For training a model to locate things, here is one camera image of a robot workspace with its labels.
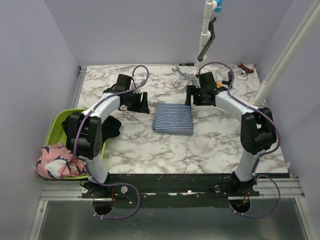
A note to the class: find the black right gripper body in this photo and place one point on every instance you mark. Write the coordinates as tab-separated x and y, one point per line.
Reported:
198	98

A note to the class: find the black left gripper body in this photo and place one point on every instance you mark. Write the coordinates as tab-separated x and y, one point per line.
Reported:
133	102

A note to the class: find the blue white striped garment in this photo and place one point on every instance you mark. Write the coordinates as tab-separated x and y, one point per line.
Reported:
172	118

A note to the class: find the pink patterned garment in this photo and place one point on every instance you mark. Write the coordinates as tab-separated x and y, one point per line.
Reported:
58	163

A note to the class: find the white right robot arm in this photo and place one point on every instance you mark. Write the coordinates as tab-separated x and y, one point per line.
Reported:
257	132

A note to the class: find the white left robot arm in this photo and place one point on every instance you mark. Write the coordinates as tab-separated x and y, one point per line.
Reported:
84	131

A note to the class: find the lime green laundry basket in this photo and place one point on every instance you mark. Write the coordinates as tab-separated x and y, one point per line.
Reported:
57	132

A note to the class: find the chrome combination wrench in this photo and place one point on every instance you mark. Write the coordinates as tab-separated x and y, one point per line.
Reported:
179	72

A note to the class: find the green black precision screwdriver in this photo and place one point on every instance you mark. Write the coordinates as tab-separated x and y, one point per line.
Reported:
187	64

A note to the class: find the black T-shaped tool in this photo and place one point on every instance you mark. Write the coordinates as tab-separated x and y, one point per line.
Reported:
229	81

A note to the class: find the black garment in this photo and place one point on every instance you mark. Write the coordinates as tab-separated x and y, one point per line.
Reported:
110	128

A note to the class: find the small silver ball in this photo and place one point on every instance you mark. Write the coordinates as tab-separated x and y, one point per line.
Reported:
243	73

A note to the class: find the white PVC pipe stand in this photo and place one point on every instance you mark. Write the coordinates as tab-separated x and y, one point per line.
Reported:
209	7

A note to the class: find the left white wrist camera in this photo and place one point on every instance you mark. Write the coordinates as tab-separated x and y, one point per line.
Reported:
138	90

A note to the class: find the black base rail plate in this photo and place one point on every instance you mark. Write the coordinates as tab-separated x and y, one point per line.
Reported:
166	190

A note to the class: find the aluminium frame rail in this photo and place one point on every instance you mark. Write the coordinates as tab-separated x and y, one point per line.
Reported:
62	191

